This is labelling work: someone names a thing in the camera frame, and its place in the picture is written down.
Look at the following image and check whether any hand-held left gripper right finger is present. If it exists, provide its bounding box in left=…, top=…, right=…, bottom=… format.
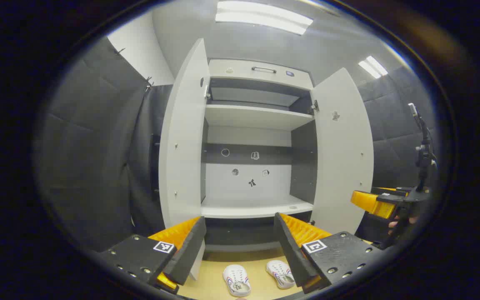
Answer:
left=274, top=212, right=384, bottom=294

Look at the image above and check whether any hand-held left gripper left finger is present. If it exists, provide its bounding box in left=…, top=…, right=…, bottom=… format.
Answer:
left=98, top=215, right=207, bottom=294

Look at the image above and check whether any white canvas shoe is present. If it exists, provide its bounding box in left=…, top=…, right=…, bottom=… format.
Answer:
left=266, top=260, right=296, bottom=290
left=222, top=264, right=252, bottom=298

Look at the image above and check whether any white shoe cabinet door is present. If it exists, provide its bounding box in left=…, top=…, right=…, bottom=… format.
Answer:
left=310, top=67, right=375, bottom=236
left=159, top=38, right=210, bottom=280

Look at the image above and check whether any white shoe cabinet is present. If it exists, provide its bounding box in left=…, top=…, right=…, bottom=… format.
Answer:
left=200, top=58, right=319, bottom=253

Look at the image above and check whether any black backdrop cloth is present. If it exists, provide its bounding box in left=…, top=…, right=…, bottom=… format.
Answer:
left=40, top=37, right=175, bottom=252
left=356, top=67, right=437, bottom=244

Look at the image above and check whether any long ceiling light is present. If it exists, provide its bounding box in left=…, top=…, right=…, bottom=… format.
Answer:
left=357, top=55, right=389, bottom=80
left=215, top=0, right=313, bottom=36

